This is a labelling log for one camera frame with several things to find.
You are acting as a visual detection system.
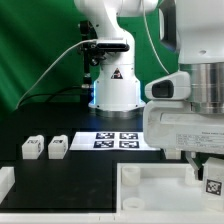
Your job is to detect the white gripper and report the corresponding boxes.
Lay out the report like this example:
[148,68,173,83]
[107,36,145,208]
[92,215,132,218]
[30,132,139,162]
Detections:
[143,101,224,180]

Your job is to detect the white square tabletop tray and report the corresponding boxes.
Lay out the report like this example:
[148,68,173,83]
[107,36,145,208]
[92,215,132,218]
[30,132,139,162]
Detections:
[117,163,224,214]

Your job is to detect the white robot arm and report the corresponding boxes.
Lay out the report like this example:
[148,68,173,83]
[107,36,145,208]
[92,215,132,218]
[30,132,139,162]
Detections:
[74,0,224,180]

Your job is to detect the white sheet with tags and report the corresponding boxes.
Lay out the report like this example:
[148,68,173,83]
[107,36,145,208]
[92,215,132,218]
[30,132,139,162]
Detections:
[70,131,158,151]

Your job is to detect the white left fence block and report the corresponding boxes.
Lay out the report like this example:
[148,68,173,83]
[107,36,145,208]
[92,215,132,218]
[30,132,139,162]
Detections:
[0,167,15,204]

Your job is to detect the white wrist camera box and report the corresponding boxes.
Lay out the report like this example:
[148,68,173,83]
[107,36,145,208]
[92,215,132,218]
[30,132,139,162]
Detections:
[145,71,191,100]

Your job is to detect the black camera on stand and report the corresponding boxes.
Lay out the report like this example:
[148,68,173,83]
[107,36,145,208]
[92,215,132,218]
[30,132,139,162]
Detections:
[79,21,129,104]

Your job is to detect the black cable on table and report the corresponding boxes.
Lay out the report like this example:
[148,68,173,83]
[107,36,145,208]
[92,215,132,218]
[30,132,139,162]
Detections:
[18,86,93,108]

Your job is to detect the grey cable to camera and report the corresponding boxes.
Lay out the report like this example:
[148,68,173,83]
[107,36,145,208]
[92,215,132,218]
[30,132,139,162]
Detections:
[14,38,98,111]

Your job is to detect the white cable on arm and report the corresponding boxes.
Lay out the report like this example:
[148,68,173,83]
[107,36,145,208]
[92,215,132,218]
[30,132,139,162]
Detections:
[142,0,171,75]

